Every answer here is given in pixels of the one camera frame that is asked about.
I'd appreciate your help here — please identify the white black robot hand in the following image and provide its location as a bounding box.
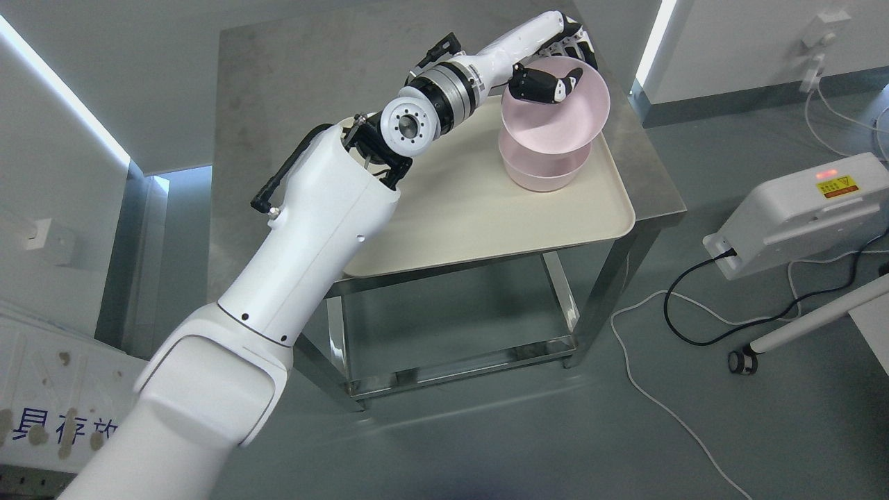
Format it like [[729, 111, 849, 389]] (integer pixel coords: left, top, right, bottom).
[[465, 10, 598, 104]]

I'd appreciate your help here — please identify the pink bowl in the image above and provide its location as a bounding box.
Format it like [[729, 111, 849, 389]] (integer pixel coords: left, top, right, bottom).
[[501, 56, 610, 154], [498, 131, 592, 192]]

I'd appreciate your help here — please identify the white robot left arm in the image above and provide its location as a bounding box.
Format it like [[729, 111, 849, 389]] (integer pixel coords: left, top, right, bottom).
[[61, 42, 531, 499]]

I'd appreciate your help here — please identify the cream plastic tray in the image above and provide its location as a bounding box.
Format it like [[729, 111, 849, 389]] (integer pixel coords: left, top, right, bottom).
[[344, 98, 635, 278]]

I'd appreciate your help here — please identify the stainless steel table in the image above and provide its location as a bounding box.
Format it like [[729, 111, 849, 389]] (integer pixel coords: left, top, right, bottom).
[[209, 1, 687, 412]]

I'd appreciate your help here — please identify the white device box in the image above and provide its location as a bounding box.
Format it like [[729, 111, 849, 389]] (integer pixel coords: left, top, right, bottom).
[[702, 153, 888, 281]]

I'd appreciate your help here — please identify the white stand leg with caster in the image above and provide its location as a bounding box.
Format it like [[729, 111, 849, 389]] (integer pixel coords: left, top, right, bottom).
[[727, 275, 888, 376]]

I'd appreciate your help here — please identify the white sign with blue characters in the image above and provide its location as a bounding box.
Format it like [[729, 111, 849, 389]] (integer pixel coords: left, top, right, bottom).
[[1, 317, 146, 474]]

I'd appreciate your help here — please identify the white wall adapter plug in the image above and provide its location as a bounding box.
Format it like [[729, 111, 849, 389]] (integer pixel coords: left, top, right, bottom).
[[798, 8, 851, 94]]

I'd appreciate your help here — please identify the black power cable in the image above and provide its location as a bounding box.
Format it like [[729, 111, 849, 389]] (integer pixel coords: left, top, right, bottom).
[[663, 233, 889, 347]]

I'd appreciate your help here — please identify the white floor cable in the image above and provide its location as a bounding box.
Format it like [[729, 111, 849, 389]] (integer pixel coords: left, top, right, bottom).
[[610, 250, 889, 500]]

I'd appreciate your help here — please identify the white wall socket left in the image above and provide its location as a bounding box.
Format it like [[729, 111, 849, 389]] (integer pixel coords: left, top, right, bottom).
[[25, 218, 77, 266]]

